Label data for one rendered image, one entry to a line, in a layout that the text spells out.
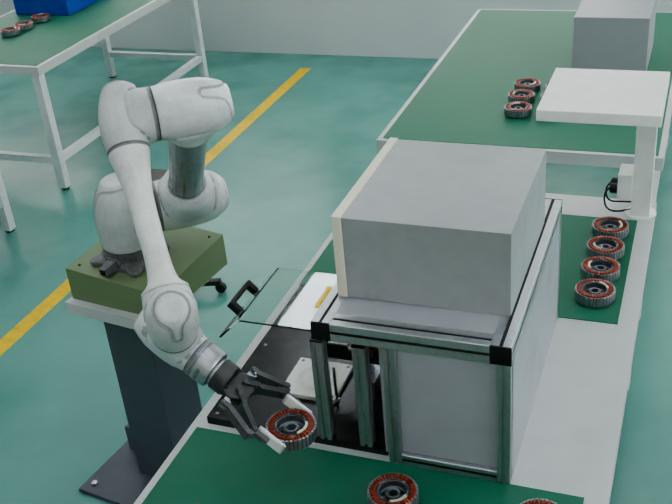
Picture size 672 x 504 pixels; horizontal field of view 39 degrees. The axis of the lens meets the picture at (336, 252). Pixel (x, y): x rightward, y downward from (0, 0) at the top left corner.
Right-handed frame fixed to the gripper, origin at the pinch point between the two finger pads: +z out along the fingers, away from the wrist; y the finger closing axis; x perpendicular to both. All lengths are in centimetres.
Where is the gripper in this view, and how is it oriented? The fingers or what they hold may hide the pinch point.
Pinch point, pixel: (289, 427)
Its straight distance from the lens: 213.5
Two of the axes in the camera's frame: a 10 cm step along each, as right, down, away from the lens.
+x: 3.9, -6.5, -6.5
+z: 8.0, 5.9, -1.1
